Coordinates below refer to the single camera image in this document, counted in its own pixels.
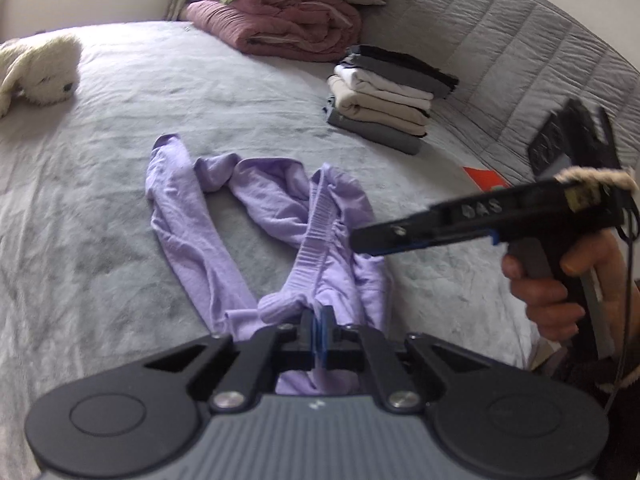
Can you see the lilac pants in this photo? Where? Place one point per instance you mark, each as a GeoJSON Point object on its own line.
{"type": "Point", "coordinates": [185, 240]}

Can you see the orange notebook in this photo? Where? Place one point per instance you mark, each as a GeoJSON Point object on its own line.
{"type": "Point", "coordinates": [482, 177]}

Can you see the white folded garment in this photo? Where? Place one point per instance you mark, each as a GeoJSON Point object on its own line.
{"type": "Point", "coordinates": [380, 87]}

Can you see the white plush dog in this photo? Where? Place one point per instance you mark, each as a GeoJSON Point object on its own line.
{"type": "Point", "coordinates": [40, 70]}

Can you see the grey knit folded sweater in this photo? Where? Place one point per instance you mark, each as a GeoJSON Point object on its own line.
{"type": "Point", "coordinates": [370, 135]}

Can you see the folded pink quilt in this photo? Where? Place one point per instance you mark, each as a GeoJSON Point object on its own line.
{"type": "Point", "coordinates": [280, 25]}

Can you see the small black folded garment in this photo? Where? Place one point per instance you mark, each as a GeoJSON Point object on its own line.
{"type": "Point", "coordinates": [423, 120]}

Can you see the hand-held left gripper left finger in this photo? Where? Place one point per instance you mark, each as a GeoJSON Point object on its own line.
{"type": "Point", "coordinates": [314, 340]}

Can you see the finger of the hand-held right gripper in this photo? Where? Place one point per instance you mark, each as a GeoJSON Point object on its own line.
{"type": "Point", "coordinates": [385, 235]}

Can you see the grey bed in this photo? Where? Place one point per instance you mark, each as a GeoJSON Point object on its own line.
{"type": "Point", "coordinates": [125, 110]}

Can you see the grey quilted headboard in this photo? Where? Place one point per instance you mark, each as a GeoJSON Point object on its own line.
{"type": "Point", "coordinates": [500, 50]}

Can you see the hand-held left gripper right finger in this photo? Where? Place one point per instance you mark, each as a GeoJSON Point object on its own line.
{"type": "Point", "coordinates": [327, 332]}

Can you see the person's right hand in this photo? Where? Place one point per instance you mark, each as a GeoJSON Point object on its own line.
{"type": "Point", "coordinates": [542, 305]}

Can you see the dark grey folded garment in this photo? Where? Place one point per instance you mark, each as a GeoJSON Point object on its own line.
{"type": "Point", "coordinates": [390, 71]}

